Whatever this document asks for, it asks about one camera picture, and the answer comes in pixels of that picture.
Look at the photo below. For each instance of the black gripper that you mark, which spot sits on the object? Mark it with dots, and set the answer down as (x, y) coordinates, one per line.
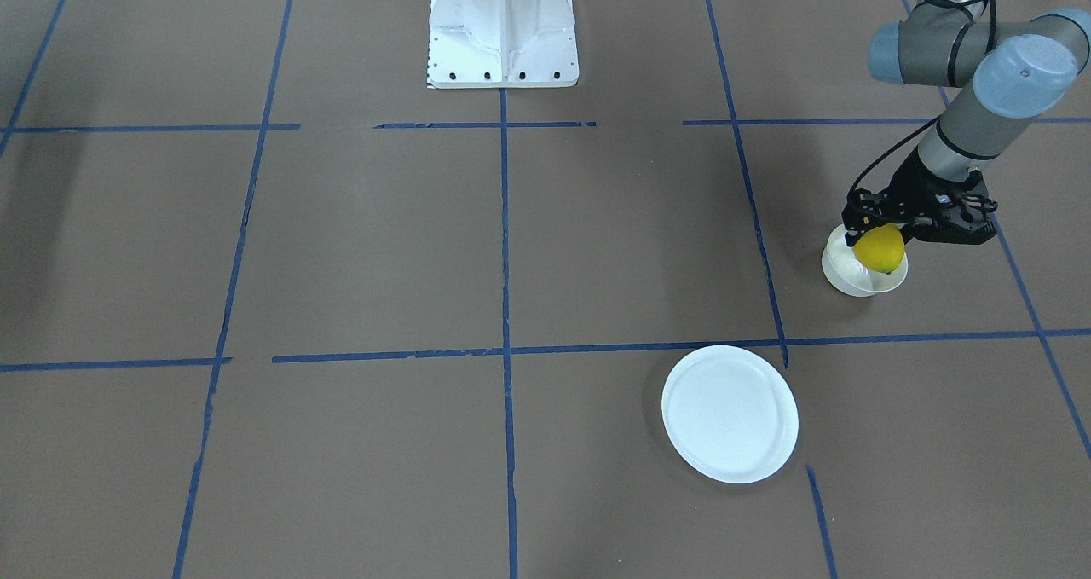
(912, 188)

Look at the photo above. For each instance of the yellow lemon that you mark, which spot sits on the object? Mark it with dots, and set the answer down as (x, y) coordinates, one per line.
(881, 250)

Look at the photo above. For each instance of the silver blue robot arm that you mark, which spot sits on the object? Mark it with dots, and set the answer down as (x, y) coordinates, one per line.
(1007, 74)

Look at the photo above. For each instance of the white bowl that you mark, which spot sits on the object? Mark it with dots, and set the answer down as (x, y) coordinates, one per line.
(848, 275)

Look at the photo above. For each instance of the white plate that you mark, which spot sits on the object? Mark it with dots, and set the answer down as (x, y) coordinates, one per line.
(730, 415)

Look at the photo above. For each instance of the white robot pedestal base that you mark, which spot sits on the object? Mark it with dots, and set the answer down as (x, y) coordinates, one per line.
(489, 44)

